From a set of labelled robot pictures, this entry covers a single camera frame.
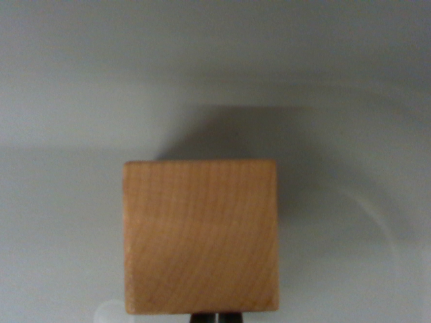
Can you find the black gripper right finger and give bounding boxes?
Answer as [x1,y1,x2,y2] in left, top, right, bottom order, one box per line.
[218,312,244,323]

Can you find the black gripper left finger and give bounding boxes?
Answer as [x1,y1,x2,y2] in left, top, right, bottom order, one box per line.
[190,312,218,323]

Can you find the wooden cube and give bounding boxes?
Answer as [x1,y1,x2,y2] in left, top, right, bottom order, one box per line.
[122,159,280,315]

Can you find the grey plastic bin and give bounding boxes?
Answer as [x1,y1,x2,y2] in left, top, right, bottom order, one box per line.
[0,0,431,323]

